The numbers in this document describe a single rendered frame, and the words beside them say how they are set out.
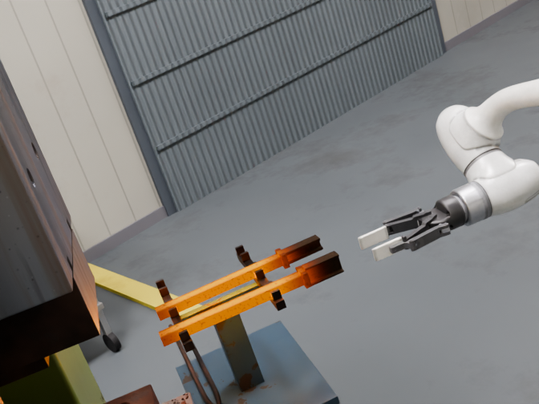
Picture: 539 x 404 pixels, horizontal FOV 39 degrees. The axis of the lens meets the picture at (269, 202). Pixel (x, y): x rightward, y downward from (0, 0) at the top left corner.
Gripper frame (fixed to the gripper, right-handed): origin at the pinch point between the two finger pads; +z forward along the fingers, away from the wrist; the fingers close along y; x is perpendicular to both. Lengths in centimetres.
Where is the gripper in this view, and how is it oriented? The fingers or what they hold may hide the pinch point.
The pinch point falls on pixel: (378, 244)
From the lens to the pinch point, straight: 169.5
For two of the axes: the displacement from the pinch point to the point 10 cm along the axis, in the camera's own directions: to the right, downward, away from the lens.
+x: -3.0, -8.8, -3.6
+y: -2.9, -2.8, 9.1
